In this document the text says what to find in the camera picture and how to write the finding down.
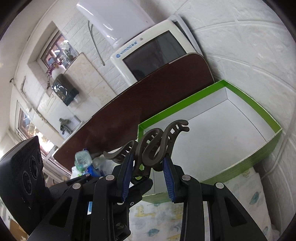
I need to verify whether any green and white cardboard box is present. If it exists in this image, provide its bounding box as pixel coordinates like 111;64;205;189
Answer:
137;79;283;204

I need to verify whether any white water heater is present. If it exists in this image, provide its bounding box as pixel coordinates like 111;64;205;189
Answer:
76;0;154;49

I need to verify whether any purple potted plant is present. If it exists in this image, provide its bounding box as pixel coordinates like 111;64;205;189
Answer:
46;61;65;89

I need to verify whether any metal flexible hose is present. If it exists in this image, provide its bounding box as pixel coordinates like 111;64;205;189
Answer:
87;20;106;66

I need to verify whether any patterned giraffe cloth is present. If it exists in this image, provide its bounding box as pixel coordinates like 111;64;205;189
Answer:
128;166;282;241

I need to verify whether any dark brown hair claw clip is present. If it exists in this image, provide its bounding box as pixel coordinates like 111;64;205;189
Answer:
103;120;190;181

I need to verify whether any dark wall-mounted dispenser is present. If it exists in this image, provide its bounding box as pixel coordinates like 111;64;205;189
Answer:
51;74;79;106

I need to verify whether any white CRT monitor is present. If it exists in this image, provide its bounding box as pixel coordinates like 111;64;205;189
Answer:
110;14;203;86

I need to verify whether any blue gum box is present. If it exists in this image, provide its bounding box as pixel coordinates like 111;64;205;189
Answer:
87;165;101;178

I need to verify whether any clear green-label bottle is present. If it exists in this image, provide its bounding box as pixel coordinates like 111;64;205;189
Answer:
71;150;92;179

